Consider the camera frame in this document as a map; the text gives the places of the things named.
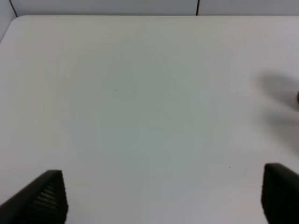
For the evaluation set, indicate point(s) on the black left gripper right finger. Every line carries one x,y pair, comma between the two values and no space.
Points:
280,194

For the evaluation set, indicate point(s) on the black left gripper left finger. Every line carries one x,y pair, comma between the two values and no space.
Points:
43,201

